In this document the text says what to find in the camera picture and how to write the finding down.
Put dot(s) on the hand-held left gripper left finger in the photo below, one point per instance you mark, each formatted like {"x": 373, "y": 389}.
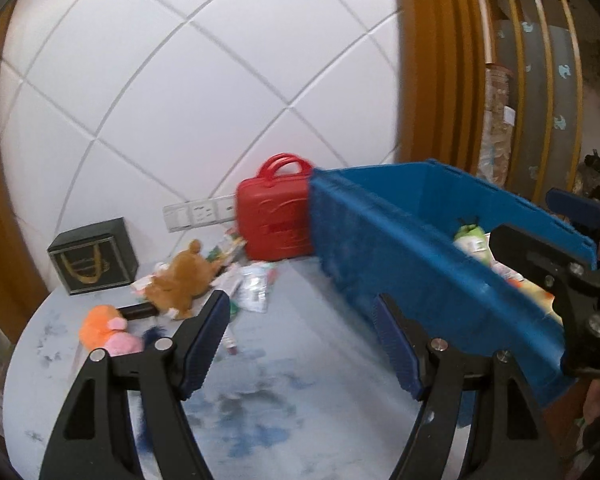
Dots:
{"x": 205, "y": 350}

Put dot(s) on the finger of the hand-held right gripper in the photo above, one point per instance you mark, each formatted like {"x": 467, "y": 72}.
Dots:
{"x": 580, "y": 305}
{"x": 577, "y": 212}

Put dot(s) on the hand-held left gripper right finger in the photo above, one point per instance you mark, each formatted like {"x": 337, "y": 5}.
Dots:
{"x": 397, "y": 355}

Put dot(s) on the blue plastic bin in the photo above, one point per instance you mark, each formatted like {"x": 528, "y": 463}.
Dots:
{"x": 405, "y": 270}

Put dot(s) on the white marbled desktop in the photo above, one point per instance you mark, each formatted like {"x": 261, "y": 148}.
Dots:
{"x": 305, "y": 350}

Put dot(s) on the person's right hand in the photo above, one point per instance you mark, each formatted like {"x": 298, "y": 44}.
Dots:
{"x": 594, "y": 405}

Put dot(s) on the small white tube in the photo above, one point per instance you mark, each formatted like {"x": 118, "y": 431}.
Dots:
{"x": 231, "y": 342}

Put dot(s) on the brown plush toy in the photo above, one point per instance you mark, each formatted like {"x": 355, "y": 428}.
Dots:
{"x": 180, "y": 280}

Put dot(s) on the clear plastic packet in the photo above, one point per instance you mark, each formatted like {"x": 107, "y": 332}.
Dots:
{"x": 250, "y": 287}

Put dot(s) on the black cylinder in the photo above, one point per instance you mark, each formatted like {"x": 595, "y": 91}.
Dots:
{"x": 137, "y": 311}

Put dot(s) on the small pink plush toy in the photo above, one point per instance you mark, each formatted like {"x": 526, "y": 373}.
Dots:
{"x": 125, "y": 344}

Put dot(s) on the pink white packet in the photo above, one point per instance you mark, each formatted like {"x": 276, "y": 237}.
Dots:
{"x": 147, "y": 284}

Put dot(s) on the colourful snack packet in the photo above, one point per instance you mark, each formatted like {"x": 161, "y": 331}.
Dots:
{"x": 227, "y": 247}

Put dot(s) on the green plush toy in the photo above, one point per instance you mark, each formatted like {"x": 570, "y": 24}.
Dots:
{"x": 472, "y": 240}

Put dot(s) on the wooden slat partition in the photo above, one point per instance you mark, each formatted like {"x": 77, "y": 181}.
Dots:
{"x": 535, "y": 85}

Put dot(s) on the dark green gift box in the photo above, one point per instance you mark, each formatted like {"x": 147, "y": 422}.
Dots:
{"x": 92, "y": 260}

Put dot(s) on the red plastic carry case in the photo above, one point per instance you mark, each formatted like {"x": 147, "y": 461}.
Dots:
{"x": 275, "y": 220}

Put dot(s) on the white wall outlet strip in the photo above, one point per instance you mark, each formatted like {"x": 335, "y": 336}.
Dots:
{"x": 200, "y": 214}

